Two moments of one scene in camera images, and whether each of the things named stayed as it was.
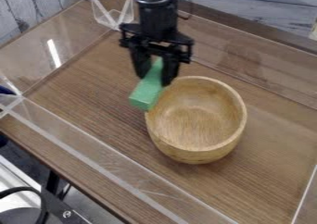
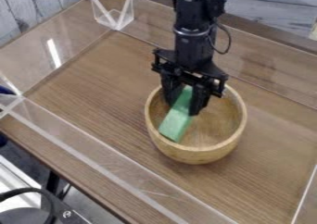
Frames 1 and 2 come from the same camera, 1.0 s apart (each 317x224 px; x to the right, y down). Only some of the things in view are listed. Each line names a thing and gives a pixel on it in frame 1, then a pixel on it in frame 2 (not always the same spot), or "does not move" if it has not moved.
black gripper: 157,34 → 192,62
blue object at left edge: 6,90 does not move
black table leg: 54,182 does not move
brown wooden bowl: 197,122 does not move
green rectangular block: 145,94 → 178,118
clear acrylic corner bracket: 114,18 does not move
